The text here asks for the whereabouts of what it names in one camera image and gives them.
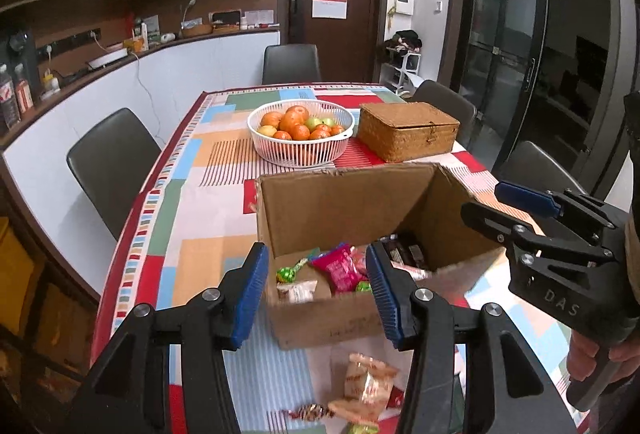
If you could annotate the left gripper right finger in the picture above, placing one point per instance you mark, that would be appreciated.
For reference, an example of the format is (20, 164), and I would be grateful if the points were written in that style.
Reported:
(507, 389)

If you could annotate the red gold wrapped candy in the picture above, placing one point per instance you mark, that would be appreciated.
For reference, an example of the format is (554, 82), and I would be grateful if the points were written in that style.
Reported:
(310, 413)

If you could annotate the white wall intercom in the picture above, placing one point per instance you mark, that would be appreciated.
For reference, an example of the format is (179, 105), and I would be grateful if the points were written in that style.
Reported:
(404, 7)

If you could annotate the white fruit basket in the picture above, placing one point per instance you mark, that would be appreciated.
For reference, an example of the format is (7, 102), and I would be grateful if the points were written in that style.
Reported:
(300, 133)

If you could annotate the dark chair right far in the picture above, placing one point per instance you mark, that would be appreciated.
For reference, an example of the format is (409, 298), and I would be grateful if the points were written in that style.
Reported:
(450, 102)

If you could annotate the person's right hand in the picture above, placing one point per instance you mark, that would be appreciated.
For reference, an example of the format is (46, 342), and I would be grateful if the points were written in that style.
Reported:
(581, 359)

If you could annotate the black glass cabinet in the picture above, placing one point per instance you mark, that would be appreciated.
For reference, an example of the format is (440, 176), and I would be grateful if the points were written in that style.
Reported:
(551, 72)

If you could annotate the white curved counter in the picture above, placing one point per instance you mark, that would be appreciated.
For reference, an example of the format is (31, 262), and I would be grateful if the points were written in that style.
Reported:
(155, 91)

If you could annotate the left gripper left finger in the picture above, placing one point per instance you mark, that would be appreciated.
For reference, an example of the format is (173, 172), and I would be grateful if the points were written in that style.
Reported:
(127, 388)

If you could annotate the dark chair far end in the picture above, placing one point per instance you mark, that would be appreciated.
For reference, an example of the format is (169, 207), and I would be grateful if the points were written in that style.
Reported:
(285, 64)

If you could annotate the dark chair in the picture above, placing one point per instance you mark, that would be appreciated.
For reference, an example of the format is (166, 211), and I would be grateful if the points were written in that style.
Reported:
(450, 102)
(111, 163)
(532, 167)

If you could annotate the colourful patchwork tablecloth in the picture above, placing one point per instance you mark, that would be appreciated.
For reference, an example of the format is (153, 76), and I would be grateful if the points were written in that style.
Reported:
(194, 218)

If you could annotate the cardboard box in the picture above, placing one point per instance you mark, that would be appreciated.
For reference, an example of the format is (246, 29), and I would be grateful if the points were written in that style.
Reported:
(297, 212)

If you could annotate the dark chair right near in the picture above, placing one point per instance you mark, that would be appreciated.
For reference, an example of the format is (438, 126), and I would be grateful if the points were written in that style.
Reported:
(532, 167)

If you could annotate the beige snack packet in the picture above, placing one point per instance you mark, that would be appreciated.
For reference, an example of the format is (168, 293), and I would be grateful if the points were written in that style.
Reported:
(369, 380)

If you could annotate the pink snack packet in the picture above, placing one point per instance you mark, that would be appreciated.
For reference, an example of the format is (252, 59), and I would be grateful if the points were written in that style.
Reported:
(343, 266)

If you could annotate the green snack packet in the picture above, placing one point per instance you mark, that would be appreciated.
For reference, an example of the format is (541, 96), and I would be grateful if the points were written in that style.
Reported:
(357, 428)

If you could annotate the white shoe rack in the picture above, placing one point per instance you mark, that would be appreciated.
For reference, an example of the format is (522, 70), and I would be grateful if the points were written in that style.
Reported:
(399, 72)

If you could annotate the woven wicker box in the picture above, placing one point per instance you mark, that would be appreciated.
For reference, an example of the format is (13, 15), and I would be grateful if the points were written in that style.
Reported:
(399, 132)

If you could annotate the dark chair left side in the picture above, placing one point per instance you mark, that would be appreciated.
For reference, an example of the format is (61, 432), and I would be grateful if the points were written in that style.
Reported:
(111, 163)

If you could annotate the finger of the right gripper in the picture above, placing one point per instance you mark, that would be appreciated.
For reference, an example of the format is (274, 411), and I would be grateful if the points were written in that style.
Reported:
(528, 200)
(510, 231)

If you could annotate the green wrapped candy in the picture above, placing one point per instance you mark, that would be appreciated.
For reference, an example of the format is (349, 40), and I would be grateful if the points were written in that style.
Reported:
(288, 274)

